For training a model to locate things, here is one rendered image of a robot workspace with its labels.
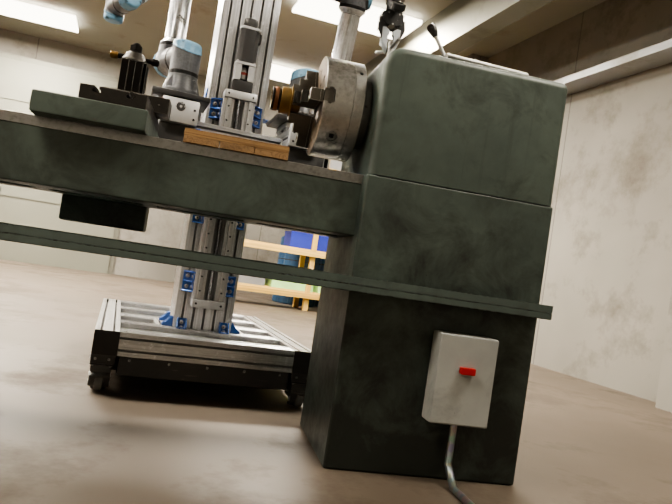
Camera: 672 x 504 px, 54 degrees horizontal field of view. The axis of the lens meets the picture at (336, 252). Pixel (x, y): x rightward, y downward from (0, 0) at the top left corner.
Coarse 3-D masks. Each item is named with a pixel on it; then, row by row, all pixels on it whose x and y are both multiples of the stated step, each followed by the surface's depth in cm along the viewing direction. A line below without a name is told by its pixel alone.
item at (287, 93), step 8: (280, 88) 206; (288, 88) 206; (272, 96) 204; (280, 96) 205; (288, 96) 205; (272, 104) 206; (280, 104) 205; (288, 104) 205; (280, 112) 208; (288, 112) 207; (296, 112) 210
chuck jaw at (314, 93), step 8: (312, 88) 197; (320, 88) 197; (296, 96) 203; (304, 96) 201; (312, 96) 197; (320, 96) 197; (328, 96) 196; (296, 104) 205; (304, 104) 204; (312, 104) 202; (320, 104) 202
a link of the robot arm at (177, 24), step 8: (176, 0) 272; (184, 0) 273; (176, 8) 272; (184, 8) 273; (168, 16) 273; (176, 16) 272; (184, 16) 273; (168, 24) 273; (176, 24) 272; (184, 24) 274; (168, 32) 272; (176, 32) 272; (184, 32) 274; (168, 40) 270; (160, 48) 272; (168, 48) 269; (160, 56) 271; (160, 64) 271; (160, 72) 274; (168, 72) 271
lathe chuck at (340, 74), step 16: (336, 64) 201; (352, 64) 204; (320, 80) 210; (336, 80) 197; (352, 80) 198; (336, 96) 196; (352, 96) 197; (320, 112) 198; (336, 112) 197; (320, 128) 198; (336, 128) 199; (320, 144) 203; (336, 144) 202
